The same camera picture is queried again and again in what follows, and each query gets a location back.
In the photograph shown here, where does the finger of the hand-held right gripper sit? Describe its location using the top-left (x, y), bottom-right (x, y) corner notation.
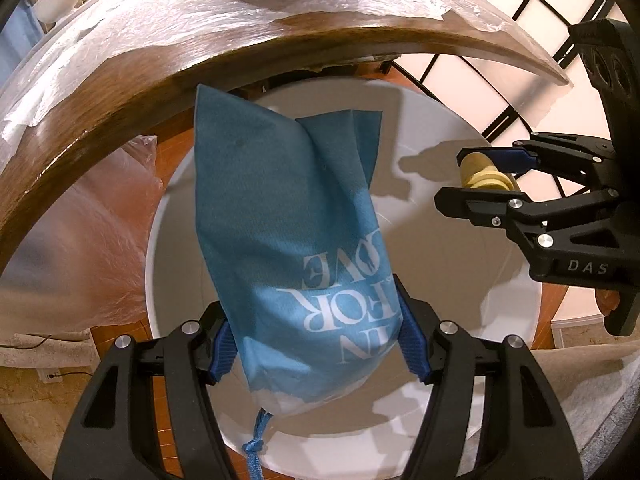
top-left (434, 185), bottom-right (624, 267)
top-left (457, 132), bottom-right (619, 186)

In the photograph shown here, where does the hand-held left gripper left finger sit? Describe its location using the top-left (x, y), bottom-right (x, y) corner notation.
top-left (52, 300), bottom-right (241, 480)

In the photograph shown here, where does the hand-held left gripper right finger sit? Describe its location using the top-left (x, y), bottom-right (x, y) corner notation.
top-left (392, 274), bottom-right (583, 480)

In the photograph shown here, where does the beige ribbed spool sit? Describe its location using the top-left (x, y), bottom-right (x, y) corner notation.
top-left (460, 152), bottom-right (521, 193)

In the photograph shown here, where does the white round waste bin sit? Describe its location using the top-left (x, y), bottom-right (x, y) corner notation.
top-left (145, 82), bottom-right (543, 473)

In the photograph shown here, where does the blue drawstring cloth bag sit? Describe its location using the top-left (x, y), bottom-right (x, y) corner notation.
top-left (192, 82), bottom-right (401, 480)

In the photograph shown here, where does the black framed glass door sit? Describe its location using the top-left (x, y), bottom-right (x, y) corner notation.
top-left (390, 0), bottom-right (640, 348)

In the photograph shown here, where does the grey fluffy rug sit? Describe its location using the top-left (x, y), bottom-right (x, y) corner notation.
top-left (0, 329), bottom-right (97, 369)

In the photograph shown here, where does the wooden table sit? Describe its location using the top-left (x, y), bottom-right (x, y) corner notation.
top-left (0, 0), bottom-right (572, 271)

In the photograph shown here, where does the clear plastic table cover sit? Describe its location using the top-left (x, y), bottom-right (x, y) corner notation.
top-left (0, 0), bottom-right (570, 181)

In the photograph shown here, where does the blue curtain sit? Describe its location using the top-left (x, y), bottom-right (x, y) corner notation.
top-left (0, 7), bottom-right (34, 50)

